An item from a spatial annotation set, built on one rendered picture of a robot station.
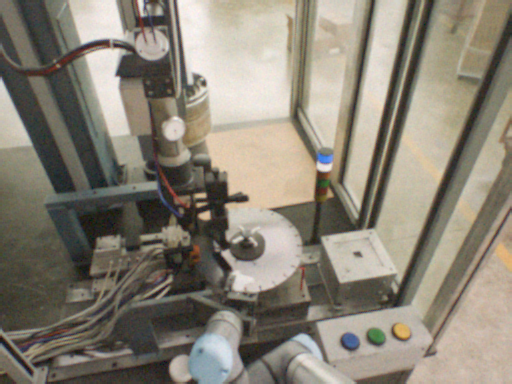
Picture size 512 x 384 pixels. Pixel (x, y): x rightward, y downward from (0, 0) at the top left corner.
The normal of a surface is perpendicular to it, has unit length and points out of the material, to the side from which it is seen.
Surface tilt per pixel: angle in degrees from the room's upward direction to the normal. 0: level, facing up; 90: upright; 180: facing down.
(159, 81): 90
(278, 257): 0
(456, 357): 0
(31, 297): 0
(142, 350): 90
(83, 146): 90
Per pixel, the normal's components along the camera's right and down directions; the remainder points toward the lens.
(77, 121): 0.18, 0.65
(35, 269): -0.01, -0.75
